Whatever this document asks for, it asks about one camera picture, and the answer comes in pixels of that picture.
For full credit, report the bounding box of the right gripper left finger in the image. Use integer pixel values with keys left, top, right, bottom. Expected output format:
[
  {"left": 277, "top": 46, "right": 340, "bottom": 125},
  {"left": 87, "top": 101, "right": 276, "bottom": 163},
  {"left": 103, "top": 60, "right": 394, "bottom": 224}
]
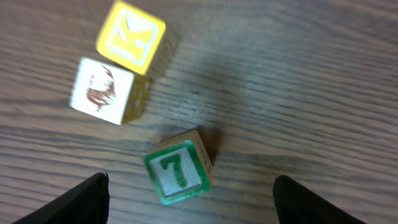
[{"left": 13, "top": 172, "right": 109, "bottom": 224}]

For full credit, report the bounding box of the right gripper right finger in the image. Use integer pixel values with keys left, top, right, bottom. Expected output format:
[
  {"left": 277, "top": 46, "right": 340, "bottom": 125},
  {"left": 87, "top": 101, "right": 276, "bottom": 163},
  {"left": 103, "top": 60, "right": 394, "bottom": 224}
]
[{"left": 273, "top": 175, "right": 364, "bottom": 224}]

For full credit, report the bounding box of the green number seven block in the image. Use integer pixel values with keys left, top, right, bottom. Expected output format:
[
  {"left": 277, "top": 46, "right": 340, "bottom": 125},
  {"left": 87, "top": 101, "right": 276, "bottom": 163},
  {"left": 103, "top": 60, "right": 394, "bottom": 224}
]
[{"left": 144, "top": 129, "right": 213, "bottom": 205}]

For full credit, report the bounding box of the white block red picture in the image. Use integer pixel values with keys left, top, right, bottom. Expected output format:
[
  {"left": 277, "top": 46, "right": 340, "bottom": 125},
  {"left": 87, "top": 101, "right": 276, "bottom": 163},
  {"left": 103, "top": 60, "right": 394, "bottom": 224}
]
[{"left": 69, "top": 57, "right": 151, "bottom": 125}]

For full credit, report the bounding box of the yellow block right side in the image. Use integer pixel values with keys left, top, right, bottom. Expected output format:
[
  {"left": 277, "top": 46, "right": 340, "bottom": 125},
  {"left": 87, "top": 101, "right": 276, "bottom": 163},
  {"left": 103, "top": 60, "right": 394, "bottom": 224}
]
[{"left": 96, "top": 1, "right": 177, "bottom": 78}]

